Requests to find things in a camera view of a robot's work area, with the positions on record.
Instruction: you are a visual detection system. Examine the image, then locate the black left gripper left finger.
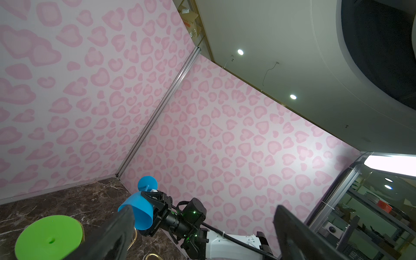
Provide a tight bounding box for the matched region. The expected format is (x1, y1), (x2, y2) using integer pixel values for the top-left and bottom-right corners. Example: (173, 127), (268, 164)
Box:
(65, 206), (135, 260)

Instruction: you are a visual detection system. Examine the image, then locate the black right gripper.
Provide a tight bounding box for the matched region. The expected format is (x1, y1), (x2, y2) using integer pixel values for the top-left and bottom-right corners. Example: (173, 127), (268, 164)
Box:
(140, 191), (173, 237)

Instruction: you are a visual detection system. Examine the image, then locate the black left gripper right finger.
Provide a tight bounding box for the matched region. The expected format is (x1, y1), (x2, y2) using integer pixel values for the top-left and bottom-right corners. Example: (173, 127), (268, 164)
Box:
(273, 205), (346, 260)

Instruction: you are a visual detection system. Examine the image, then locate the blue glass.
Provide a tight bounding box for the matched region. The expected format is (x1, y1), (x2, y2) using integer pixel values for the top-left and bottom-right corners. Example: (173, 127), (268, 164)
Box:
(118, 176), (158, 231)

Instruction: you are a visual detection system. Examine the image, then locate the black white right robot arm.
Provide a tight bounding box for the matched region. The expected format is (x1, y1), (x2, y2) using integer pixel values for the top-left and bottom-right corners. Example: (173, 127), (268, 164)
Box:
(140, 192), (277, 260)

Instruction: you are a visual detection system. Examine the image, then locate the green glass at back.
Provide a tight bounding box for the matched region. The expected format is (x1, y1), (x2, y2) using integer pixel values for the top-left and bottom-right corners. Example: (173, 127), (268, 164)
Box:
(15, 215), (85, 260)

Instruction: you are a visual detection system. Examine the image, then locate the gold wire glass rack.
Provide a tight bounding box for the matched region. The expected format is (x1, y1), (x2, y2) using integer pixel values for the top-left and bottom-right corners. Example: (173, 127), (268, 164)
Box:
(126, 230), (163, 260)

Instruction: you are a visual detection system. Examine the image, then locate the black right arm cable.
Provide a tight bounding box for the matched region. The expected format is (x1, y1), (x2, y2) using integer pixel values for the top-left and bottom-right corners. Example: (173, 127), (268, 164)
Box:
(175, 200), (277, 260)

